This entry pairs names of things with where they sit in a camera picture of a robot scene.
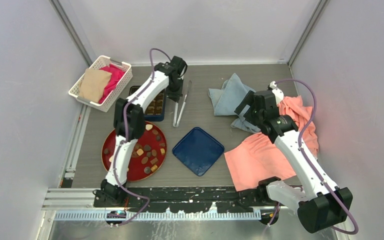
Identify white plastic basket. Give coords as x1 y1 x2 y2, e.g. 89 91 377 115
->
68 55 133 112

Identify pink cloth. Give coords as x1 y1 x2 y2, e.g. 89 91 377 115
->
224 96 313 192

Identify blue tin lid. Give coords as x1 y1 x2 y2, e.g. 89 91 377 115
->
172 127 225 177

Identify blue chocolate tin box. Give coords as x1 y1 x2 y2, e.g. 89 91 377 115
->
144 89 166 122

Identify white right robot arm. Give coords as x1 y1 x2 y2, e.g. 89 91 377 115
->
234 90 353 233

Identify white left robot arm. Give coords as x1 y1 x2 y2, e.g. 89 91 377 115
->
96 56 188 207

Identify beige cloth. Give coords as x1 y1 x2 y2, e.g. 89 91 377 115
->
78 68 111 103

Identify tan round chocolate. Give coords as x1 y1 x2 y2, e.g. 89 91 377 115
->
136 149 144 156

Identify caramel cube chocolate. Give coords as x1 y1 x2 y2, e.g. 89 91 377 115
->
151 165 159 172

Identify light blue denim cloth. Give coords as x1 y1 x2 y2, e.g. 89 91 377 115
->
208 73 261 134

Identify red round tray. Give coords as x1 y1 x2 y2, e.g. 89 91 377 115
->
101 120 168 183

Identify metal tongs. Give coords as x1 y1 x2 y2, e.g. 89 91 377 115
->
172 80 193 128

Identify magenta cloth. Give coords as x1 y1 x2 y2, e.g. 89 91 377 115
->
98 64 125 104

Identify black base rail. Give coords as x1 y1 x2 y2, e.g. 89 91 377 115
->
92 186 276 214

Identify white oval chocolate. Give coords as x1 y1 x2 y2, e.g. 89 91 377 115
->
145 124 154 131

